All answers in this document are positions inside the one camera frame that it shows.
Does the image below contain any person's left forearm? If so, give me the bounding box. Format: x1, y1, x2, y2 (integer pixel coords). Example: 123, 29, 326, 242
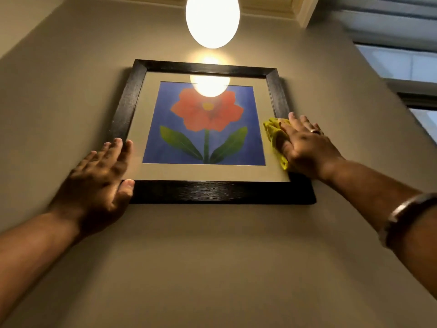
0, 205, 86, 323

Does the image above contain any black framed flower picture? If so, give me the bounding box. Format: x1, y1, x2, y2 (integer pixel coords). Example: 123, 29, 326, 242
109, 59, 317, 205

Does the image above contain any window with dark frame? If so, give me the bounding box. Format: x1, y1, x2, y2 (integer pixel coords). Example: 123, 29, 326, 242
354, 42, 437, 144

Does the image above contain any person's right hand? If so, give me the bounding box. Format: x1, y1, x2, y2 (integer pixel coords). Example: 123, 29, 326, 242
275, 112, 344, 182

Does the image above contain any person's left hand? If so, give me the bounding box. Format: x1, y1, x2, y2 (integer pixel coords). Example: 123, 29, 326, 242
51, 138, 136, 237

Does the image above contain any silver metal bracelet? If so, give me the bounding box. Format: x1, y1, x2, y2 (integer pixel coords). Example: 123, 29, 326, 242
378, 192, 437, 250

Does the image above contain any yellow cleaning cloth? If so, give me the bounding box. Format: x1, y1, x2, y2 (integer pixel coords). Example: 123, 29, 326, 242
263, 118, 291, 171

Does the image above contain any person's right forearm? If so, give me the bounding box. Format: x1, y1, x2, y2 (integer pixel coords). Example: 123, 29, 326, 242
320, 157, 437, 300

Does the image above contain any glowing white pendant lamp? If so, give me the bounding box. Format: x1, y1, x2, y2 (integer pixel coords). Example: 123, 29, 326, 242
185, 0, 240, 49

